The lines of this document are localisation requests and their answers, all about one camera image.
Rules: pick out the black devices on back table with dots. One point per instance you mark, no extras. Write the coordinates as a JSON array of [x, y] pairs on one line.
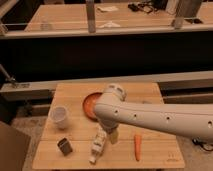
[[146, 7]]

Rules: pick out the beige stick end effector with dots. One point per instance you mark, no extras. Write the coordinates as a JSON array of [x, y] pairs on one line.
[[113, 137]]

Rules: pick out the grey metal post right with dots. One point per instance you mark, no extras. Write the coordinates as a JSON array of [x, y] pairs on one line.
[[180, 13]]

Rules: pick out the dark grey eraser block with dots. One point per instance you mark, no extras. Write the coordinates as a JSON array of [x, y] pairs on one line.
[[64, 146]]

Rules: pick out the grey metal post left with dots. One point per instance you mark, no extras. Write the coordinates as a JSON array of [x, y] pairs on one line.
[[90, 9]]

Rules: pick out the orange carrot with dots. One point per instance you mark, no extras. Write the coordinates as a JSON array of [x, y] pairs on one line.
[[137, 146]]

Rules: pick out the white plastic cup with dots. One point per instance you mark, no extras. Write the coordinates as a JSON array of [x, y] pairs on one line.
[[59, 117]]

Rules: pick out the white lotion bottle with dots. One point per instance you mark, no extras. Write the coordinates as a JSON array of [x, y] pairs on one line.
[[97, 146]]

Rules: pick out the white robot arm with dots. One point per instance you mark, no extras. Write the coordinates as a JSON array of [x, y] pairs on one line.
[[193, 121]]

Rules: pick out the clear glass on back table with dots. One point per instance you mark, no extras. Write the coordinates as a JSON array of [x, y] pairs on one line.
[[45, 26]]

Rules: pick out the grey metal post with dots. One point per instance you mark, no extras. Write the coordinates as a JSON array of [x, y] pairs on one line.
[[180, 13], [90, 9]]

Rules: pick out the metal clamp at left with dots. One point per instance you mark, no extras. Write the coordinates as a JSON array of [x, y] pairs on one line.
[[12, 80]]

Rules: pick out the white paper on back table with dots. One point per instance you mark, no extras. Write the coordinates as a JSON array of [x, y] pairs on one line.
[[110, 24]]

